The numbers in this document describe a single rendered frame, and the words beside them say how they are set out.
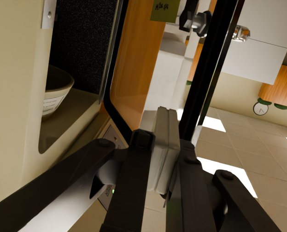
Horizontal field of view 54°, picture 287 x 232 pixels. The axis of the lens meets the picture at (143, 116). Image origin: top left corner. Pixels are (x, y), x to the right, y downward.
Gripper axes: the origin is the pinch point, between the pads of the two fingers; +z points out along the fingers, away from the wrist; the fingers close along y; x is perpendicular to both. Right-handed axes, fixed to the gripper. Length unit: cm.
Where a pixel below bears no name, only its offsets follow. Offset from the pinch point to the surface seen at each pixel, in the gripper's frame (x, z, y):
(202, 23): 8.2, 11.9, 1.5
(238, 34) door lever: 8.0, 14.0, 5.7
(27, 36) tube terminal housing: 3.8, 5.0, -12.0
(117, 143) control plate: -15.7, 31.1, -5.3
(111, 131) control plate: -14.0, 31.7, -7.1
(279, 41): 26, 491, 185
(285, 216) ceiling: -134, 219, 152
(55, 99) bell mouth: -5.0, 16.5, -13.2
